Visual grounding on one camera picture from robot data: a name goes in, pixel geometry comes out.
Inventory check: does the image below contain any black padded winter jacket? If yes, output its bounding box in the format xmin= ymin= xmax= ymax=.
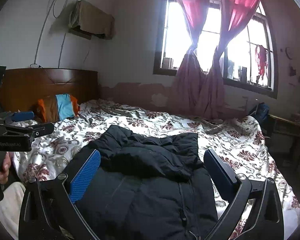
xmin=65 ymin=125 xmax=218 ymax=239

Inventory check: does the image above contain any left hand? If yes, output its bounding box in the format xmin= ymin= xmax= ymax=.
xmin=0 ymin=152 xmax=11 ymax=185

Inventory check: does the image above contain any brown wooden headboard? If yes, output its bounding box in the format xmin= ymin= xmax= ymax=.
xmin=0 ymin=68 xmax=100 ymax=112

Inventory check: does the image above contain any orange blue brown pillow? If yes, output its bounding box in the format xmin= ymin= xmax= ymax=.
xmin=31 ymin=94 xmax=79 ymax=123

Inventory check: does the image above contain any floral bed quilt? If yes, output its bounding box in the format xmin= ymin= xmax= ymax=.
xmin=12 ymin=100 xmax=300 ymax=238

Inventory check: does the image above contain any wooden side table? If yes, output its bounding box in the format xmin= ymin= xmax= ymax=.
xmin=265 ymin=114 xmax=300 ymax=170

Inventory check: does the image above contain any blue bag by bed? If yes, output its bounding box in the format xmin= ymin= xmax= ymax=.
xmin=248 ymin=102 xmax=269 ymax=127

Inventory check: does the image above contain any dark framed window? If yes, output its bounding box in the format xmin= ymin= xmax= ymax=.
xmin=153 ymin=0 xmax=279 ymax=98

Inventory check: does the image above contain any red garment outside window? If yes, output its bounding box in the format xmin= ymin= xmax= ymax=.
xmin=255 ymin=45 xmax=268 ymax=79

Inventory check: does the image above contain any pink curtain right panel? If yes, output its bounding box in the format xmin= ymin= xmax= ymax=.
xmin=196 ymin=0 xmax=263 ymax=119

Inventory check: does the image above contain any pink curtain panel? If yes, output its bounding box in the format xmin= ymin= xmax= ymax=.
xmin=171 ymin=0 xmax=210 ymax=114
xmin=196 ymin=0 xmax=263 ymax=119

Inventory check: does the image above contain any pink curtain left panel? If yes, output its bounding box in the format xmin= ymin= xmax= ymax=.
xmin=171 ymin=0 xmax=210 ymax=114

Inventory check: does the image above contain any white wall cable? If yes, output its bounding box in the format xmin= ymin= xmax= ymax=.
xmin=33 ymin=0 xmax=63 ymax=67

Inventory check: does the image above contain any cloth covered wall unit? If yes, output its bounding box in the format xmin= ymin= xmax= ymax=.
xmin=68 ymin=0 xmax=115 ymax=40

